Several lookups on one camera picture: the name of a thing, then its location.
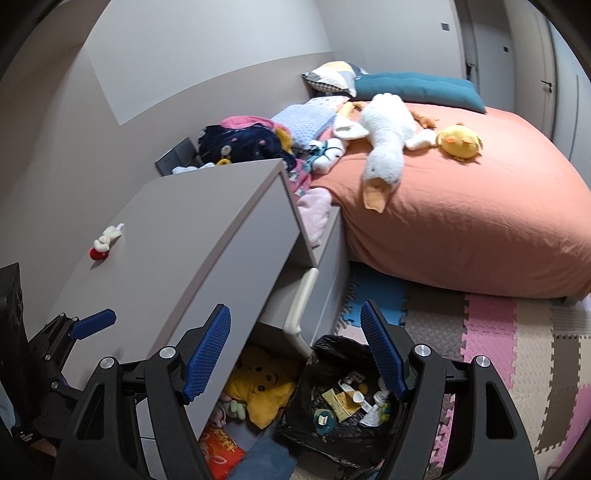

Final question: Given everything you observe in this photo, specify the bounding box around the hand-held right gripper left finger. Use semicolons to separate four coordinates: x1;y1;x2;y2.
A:
53;305;232;480

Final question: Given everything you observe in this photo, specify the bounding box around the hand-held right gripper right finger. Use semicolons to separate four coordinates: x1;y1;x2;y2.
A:
361;300;541;480

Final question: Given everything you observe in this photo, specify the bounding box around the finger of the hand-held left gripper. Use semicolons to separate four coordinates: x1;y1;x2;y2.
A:
46;357;93;398
28;308;117;365

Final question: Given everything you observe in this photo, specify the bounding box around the white plastic spoon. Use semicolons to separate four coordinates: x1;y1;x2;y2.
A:
337;381;370;411

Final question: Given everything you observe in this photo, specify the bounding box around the yellow wrapper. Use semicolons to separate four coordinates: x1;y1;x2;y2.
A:
322;388;354;421

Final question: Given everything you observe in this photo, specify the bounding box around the bin with black bag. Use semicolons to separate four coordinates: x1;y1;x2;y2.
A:
276;335;416;469

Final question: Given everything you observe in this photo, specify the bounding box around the teal round item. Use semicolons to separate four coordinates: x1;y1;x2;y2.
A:
313;408;340;435

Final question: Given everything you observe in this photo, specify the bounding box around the small pastel plush toy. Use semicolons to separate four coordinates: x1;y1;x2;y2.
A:
213;399;247;428

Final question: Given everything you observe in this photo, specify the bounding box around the yellow bear plush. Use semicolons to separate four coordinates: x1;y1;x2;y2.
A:
224;346;303;430

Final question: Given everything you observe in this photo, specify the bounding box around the white bunny toy red base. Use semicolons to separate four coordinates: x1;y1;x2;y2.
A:
90;223;125;261

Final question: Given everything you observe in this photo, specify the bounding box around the red printed package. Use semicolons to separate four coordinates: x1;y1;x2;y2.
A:
199;422;247;480

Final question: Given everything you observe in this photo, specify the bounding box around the foam puzzle floor mat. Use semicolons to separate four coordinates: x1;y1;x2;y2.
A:
335;272;591;480

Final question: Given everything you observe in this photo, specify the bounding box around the grey nightstand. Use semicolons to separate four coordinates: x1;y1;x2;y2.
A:
44;158;319;480

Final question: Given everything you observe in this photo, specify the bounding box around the pale pink fluffy blanket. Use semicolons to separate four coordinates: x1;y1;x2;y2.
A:
298;188;333;247

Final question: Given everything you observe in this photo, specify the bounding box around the bed with orange sheet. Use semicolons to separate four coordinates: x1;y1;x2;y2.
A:
310;102;591;301

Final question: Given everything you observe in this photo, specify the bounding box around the pink patterned cloth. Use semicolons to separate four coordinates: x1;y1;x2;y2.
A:
287;159;315;201

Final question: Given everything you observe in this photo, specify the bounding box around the small white teal plush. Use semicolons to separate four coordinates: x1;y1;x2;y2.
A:
307;137;348;174

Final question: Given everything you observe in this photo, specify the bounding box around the navy patterned clothing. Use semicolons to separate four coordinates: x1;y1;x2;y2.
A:
198;124;296;169

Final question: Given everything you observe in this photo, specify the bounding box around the white goose plush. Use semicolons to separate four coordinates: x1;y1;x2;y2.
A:
333;92;439;214

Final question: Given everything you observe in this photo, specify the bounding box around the yellow chick plush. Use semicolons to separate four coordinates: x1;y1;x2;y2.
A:
436;122;484;162

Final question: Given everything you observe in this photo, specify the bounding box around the light blue knitted blanket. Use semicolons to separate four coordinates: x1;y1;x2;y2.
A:
271;104;337;148

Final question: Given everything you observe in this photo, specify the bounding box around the teal pillow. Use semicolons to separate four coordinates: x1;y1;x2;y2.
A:
353;71;487;114

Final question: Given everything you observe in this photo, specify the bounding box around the patterned checkered pillow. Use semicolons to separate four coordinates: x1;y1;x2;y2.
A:
302;61;370;97

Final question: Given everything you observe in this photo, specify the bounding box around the grey drawer beige handle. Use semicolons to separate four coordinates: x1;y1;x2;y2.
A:
256;267;320;356

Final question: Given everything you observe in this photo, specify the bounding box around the grey bed frame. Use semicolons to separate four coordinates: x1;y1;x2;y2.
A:
314;205;352;333

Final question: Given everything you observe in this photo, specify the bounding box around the dark wall switch panel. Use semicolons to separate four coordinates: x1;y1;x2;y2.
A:
156;137;204;177

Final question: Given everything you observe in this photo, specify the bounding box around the white door with handle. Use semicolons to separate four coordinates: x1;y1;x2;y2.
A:
508;0;557;139

